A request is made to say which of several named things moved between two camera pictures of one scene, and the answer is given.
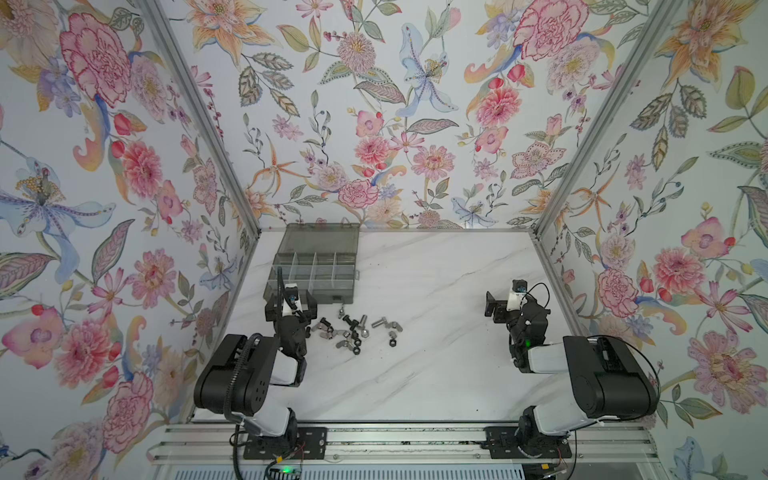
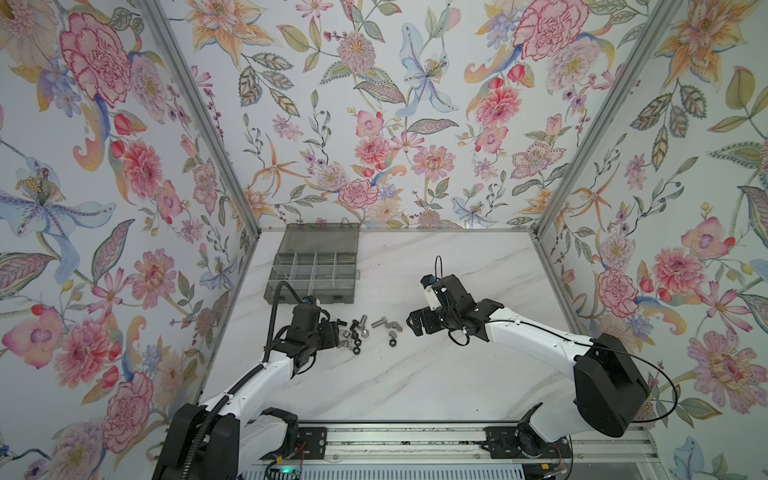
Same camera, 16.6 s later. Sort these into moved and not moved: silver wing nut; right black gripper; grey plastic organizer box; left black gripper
Moved: right black gripper; left black gripper
Not moved: silver wing nut; grey plastic organizer box
